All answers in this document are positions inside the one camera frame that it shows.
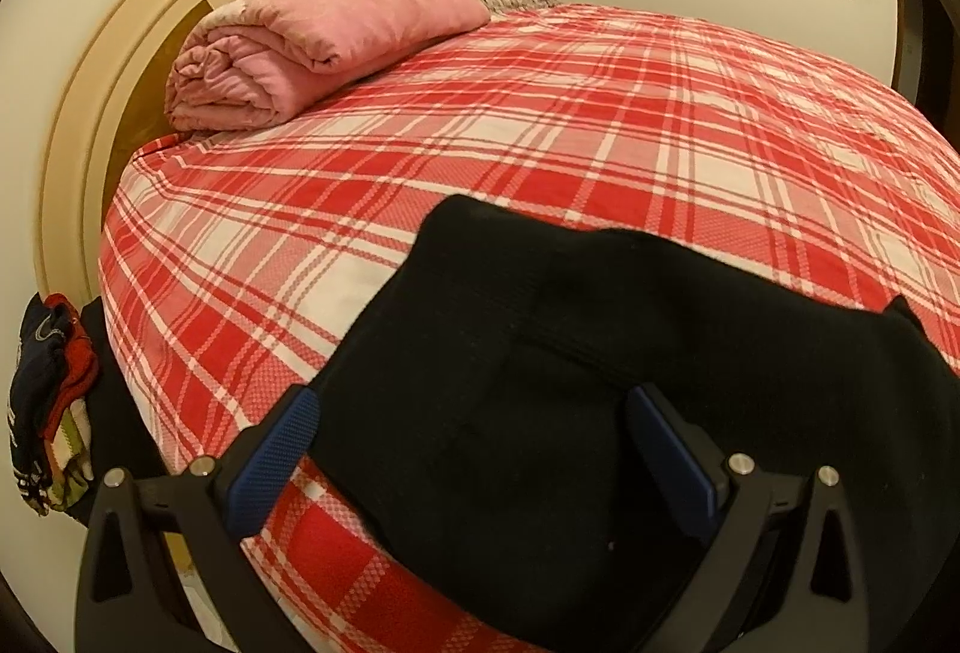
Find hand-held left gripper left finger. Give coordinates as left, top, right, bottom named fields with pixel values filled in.
left=73, top=389, right=322, bottom=653

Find cream wooden headboard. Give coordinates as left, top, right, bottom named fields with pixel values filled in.
left=37, top=0, right=488, bottom=317

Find pile of colourful clothes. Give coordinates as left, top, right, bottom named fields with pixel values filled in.
left=7, top=293, right=100, bottom=519

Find dark door frame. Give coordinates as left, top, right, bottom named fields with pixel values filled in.
left=891, top=0, right=960, bottom=174

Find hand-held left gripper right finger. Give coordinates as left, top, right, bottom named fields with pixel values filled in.
left=626, top=385, right=893, bottom=653

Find pink folded blanket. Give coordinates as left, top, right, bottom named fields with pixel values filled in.
left=165, top=0, right=492, bottom=133

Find red plaid bed sheet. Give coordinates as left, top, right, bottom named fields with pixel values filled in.
left=97, top=2, right=960, bottom=653

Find black pants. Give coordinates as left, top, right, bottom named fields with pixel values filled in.
left=304, top=194, right=960, bottom=653

